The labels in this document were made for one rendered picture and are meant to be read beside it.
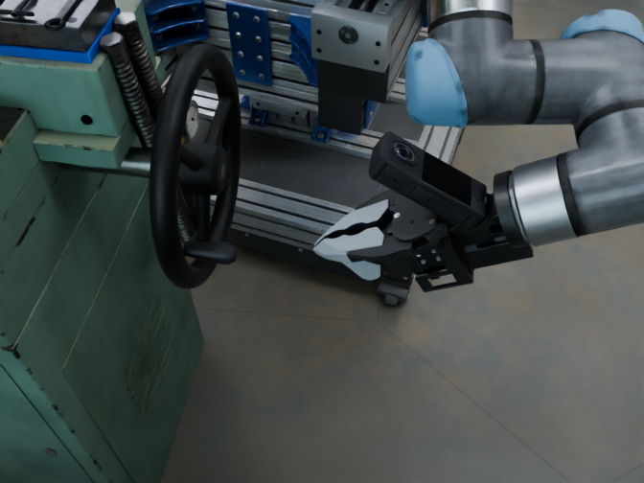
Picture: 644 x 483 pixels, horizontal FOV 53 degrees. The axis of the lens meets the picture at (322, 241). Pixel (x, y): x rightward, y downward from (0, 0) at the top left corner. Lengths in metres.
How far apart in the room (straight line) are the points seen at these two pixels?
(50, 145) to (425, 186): 0.43
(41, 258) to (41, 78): 0.22
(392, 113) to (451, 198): 1.25
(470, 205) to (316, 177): 1.06
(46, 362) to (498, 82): 0.63
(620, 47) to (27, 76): 0.57
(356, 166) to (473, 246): 1.05
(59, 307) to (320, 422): 0.75
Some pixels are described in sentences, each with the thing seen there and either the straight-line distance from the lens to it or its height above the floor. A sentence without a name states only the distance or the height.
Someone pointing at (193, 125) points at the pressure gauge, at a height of 0.65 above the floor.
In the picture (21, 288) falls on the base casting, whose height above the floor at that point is 0.75.
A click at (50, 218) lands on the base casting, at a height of 0.77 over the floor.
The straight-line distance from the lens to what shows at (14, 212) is 0.77.
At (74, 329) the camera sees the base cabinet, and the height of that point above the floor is 0.60.
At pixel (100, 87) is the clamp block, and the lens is 0.72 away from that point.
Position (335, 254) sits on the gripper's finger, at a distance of 0.64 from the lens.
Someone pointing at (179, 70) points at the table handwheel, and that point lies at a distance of 0.69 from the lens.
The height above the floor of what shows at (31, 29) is 0.99.
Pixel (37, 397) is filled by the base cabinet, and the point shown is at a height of 0.59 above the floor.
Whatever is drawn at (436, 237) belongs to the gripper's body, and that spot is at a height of 0.90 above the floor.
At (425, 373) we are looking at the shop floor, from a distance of 1.55.
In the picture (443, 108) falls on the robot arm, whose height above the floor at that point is 1.00.
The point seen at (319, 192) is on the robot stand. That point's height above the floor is 0.21.
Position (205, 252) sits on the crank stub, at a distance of 0.70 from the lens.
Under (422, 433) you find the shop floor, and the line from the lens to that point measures 1.48.
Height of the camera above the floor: 1.35
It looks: 50 degrees down
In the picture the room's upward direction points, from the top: straight up
